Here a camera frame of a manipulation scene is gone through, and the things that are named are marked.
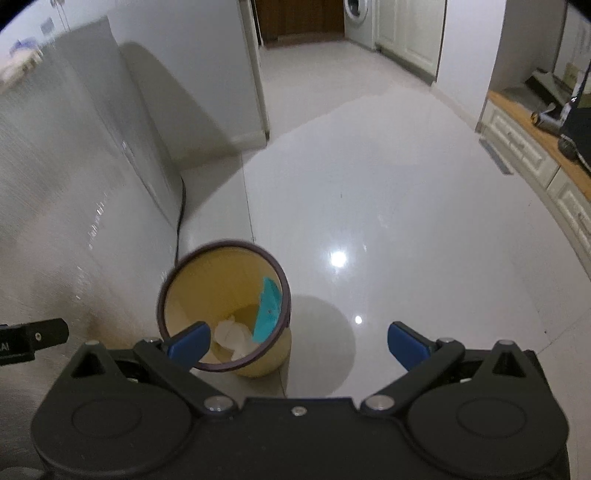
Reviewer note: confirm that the yellow plastic trash bin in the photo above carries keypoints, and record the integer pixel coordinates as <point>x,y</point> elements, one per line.
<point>219,281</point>

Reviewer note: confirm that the white washing machine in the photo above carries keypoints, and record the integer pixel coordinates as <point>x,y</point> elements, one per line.
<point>360,22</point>

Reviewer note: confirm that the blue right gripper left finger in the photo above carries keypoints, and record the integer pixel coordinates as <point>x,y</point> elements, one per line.
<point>186,348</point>

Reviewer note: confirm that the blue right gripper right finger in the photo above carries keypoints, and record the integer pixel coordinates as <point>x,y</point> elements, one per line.
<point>408,347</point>

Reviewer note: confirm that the brown wooden door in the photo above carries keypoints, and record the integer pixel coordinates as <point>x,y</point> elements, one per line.
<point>299,21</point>

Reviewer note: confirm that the white low drawer cabinet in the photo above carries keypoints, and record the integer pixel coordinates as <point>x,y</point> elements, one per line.
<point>563,185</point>

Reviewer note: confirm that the white plastic bag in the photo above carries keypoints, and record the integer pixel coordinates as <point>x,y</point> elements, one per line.
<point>232,341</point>

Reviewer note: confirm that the teal plastic bag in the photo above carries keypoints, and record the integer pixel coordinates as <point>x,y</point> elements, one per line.
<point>268,315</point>

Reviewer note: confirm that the white kitchen cabinets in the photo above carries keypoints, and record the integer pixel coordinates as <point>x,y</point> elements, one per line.
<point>413,31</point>

